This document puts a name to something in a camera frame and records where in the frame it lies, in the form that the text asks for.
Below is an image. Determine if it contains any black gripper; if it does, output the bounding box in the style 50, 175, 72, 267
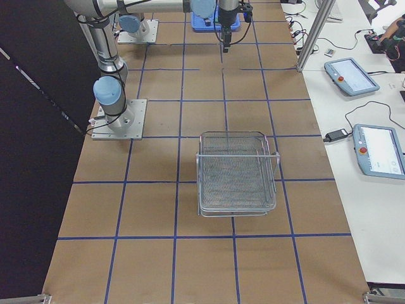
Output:
219, 0, 239, 53

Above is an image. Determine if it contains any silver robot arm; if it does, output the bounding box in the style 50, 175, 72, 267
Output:
119, 15, 144, 40
66, 1, 253, 140

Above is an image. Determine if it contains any blue plastic tray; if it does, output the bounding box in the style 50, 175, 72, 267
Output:
190, 8, 221, 32

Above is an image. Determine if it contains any far teach pendant tablet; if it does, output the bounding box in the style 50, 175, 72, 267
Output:
324, 58, 380, 96

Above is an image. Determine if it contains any teach pendant tablet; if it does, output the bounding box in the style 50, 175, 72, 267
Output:
352, 124, 404, 180
324, 58, 380, 96

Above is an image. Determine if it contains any black power adapter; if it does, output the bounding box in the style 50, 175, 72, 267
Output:
323, 129, 349, 143

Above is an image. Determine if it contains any near teach pendant tablet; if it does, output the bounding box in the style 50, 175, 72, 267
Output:
352, 124, 404, 180

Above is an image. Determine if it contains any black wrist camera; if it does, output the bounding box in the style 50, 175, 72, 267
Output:
240, 2, 253, 23

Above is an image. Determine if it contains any aluminium frame post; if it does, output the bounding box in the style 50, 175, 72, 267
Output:
296, 0, 335, 72

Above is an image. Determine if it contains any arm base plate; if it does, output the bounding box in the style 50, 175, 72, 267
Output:
91, 99, 147, 140
118, 18, 159, 44

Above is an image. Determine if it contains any silver wire mesh shelf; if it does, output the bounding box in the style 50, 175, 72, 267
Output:
196, 131, 280, 217

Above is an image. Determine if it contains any black power cable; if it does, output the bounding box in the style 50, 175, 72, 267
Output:
344, 100, 405, 135

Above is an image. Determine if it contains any aluminium corner bracket right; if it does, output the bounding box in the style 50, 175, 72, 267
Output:
363, 293, 405, 304

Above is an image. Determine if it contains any aluminium corner bracket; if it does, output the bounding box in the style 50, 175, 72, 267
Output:
0, 294, 52, 304
363, 293, 405, 304

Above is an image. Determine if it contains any aluminium corner bracket left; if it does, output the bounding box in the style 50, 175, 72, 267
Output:
0, 294, 52, 304

